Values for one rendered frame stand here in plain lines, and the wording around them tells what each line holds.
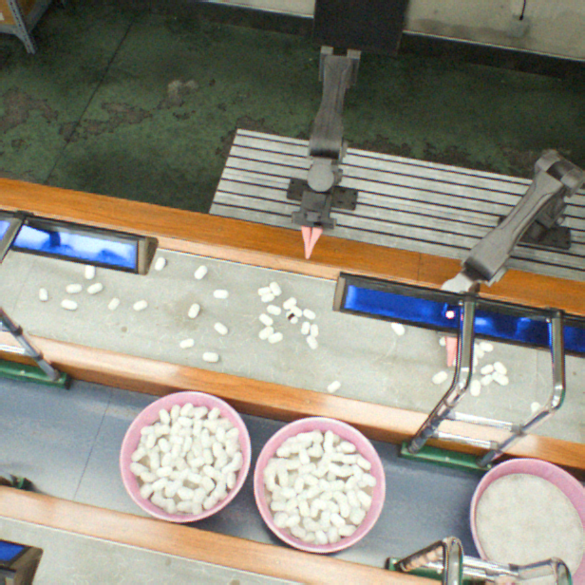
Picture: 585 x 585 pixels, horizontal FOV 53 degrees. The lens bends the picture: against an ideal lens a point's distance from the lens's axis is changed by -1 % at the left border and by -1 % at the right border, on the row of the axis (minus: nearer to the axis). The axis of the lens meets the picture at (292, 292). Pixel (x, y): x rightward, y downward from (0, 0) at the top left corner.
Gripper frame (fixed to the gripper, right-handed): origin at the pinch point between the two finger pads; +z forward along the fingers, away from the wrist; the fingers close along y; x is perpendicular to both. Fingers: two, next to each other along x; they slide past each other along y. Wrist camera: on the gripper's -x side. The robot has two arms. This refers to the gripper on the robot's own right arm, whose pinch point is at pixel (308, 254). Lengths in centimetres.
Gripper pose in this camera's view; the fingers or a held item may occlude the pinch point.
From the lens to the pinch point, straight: 135.8
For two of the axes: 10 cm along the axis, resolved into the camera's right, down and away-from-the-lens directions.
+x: 1.0, -1.7, 9.8
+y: 9.8, 1.9, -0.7
